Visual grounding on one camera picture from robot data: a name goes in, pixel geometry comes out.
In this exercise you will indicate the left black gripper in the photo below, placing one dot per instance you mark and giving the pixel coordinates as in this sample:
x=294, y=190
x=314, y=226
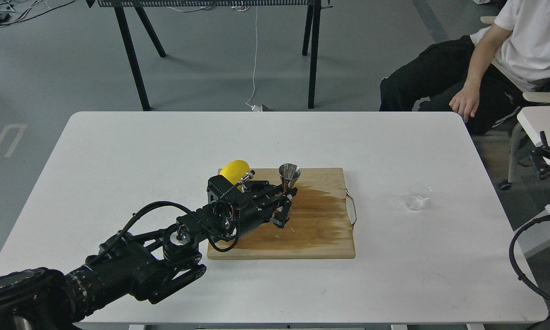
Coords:
x=234, y=213

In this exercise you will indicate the steel double jigger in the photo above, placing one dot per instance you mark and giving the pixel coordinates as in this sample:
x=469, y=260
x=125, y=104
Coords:
x=289, y=174

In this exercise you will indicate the clear glass measuring cup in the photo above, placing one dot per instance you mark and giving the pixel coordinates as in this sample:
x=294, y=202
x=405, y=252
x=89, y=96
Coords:
x=418, y=195

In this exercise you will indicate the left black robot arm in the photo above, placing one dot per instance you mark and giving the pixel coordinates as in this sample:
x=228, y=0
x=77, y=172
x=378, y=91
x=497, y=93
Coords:
x=155, y=255

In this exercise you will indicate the person's bare hand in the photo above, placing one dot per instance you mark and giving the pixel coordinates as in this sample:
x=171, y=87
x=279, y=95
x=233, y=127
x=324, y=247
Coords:
x=465, y=102

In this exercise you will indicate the yellow lemon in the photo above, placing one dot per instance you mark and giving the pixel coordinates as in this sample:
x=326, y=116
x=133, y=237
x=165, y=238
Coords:
x=237, y=171

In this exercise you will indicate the wooden cutting board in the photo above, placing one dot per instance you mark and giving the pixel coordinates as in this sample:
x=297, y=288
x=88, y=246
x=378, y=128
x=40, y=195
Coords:
x=319, y=226

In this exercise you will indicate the seated person white shirt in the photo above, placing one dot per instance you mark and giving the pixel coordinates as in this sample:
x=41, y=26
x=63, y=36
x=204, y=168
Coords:
x=505, y=59

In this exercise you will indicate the beige chair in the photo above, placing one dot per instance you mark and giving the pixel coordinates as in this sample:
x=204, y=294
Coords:
x=520, y=144

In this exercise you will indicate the black metal frame table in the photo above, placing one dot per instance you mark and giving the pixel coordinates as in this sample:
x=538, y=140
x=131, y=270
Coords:
x=174, y=47

